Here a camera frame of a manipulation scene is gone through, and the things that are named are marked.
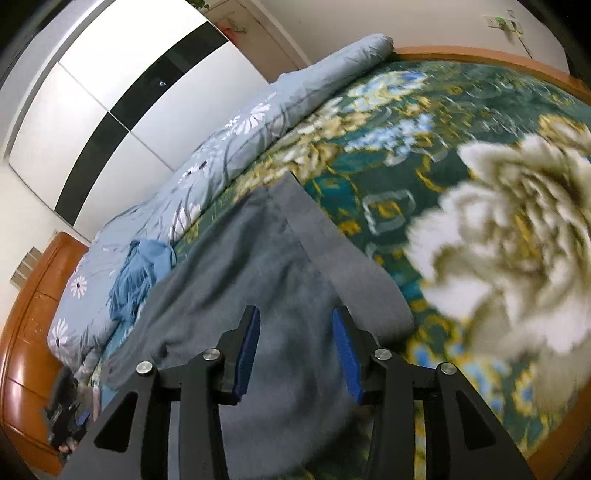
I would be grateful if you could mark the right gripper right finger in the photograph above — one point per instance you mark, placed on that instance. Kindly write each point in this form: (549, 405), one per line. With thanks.
(464, 438)

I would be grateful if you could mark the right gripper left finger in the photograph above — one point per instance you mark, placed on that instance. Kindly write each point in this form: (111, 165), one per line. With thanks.
(130, 438)

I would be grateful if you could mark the folded grey pink clothes stack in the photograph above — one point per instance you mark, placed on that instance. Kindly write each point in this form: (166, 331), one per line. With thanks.
(90, 400)

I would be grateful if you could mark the left hand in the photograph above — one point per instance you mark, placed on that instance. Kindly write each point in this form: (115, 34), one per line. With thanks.
(69, 446)

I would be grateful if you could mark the orange wooden headboard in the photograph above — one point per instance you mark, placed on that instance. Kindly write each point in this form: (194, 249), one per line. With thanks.
(28, 369)

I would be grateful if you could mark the light blue floral duvet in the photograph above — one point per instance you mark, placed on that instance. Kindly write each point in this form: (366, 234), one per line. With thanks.
(82, 325)

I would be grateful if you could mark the beige boxes on headboard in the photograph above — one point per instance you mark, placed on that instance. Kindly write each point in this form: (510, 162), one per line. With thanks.
(25, 268)

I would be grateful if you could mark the blue pants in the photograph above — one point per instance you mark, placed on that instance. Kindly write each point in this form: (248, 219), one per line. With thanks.
(147, 262)

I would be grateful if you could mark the teal floral blanket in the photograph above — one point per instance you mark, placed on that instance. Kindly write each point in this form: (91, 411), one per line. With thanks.
(470, 185)

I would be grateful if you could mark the white black-striped wardrobe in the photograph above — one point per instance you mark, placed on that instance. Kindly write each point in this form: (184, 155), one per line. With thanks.
(111, 98)

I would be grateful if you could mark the green potted plant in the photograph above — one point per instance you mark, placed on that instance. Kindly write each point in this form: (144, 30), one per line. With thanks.
(201, 5)

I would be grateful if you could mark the wooden bed frame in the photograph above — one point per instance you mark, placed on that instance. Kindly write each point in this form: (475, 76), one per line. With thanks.
(492, 57)

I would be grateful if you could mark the white wall socket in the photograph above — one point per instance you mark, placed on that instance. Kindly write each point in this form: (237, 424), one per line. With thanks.
(507, 24)

